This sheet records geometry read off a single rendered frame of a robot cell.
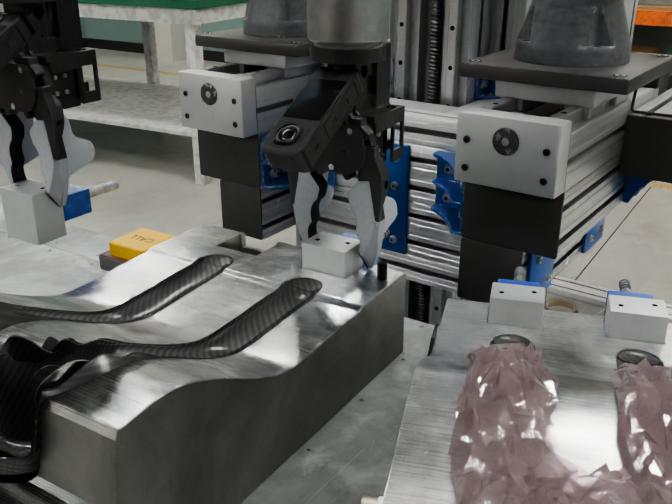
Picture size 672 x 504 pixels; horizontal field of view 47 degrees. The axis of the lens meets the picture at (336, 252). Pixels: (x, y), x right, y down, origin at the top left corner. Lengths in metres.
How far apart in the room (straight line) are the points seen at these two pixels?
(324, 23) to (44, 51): 0.29
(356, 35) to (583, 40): 0.43
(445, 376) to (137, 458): 0.23
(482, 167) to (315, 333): 0.40
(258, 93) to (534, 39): 0.42
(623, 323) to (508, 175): 0.29
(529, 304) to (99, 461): 0.42
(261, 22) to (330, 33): 0.61
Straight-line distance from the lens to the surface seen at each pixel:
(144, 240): 1.00
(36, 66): 0.80
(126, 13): 4.03
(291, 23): 1.29
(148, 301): 0.74
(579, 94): 1.03
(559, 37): 1.05
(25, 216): 0.84
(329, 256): 0.74
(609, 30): 1.07
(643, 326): 0.75
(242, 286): 0.74
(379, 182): 0.71
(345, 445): 0.67
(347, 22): 0.69
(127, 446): 0.49
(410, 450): 0.53
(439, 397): 0.56
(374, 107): 0.75
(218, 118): 1.23
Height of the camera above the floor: 1.20
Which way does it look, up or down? 23 degrees down
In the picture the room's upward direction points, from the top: straight up
